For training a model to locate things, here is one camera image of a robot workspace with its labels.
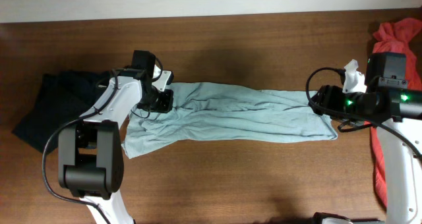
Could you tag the dark navy folded garment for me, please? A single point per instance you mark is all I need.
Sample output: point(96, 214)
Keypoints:
point(62, 98)

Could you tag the red t-shirt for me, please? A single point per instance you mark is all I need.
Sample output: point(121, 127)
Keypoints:
point(394, 37)

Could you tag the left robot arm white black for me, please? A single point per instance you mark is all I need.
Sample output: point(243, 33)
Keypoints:
point(91, 162)

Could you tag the light blue t-shirt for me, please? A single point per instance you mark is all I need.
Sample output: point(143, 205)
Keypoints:
point(207, 111)

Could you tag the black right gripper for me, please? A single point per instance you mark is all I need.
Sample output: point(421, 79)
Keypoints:
point(328, 96)

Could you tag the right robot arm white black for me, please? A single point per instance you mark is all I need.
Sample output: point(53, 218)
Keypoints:
point(381, 98)

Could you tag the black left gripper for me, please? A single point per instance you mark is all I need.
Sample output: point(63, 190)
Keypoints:
point(166, 104)

